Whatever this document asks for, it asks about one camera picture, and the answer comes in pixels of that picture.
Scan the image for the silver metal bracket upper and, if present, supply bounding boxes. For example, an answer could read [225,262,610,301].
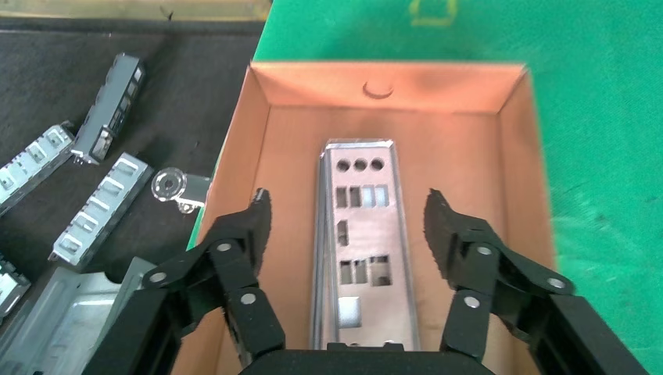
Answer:
[70,53,146,166]

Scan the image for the silver slotted metal bracket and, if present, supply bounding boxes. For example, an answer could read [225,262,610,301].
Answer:
[0,253,32,323]
[0,121,77,216]
[48,152,154,270]

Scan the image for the brown cardboard box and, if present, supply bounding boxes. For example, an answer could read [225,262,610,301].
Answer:
[170,61,558,375]

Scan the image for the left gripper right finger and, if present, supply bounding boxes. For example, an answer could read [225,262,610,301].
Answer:
[425,188,648,375]

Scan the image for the black tray with brass frame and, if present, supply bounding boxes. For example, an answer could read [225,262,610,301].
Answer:
[0,0,273,375]

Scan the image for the silver binder clip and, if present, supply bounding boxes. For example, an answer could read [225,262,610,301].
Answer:
[151,166,212,214]

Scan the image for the silver perforated metal plate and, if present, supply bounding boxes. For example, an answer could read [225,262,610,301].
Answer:
[310,147,332,353]
[313,137,421,353]

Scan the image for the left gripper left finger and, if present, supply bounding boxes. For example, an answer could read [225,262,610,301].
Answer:
[85,188,286,375]

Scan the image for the large grey metal frame plate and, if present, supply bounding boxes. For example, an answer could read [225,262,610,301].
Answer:
[0,255,159,375]

